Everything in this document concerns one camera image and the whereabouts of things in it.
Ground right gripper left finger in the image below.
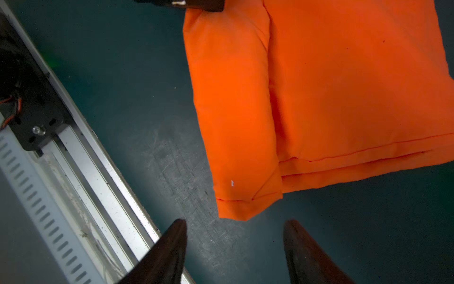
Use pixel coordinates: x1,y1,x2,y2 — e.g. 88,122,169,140
118,219,188,284

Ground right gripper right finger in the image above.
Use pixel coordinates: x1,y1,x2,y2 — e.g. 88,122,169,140
283,220,353,284

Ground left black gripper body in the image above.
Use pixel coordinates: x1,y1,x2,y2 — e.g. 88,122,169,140
135,0,225,12

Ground orange shorts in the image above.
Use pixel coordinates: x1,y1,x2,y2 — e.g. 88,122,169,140
183,1,454,221

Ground aluminium front rail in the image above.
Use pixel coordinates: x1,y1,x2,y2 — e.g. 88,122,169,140
0,0,196,284

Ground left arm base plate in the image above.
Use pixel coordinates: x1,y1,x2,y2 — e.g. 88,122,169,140
1,14,73,151

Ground left base cable bundle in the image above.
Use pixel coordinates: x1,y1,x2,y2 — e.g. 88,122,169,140
0,93,24,130

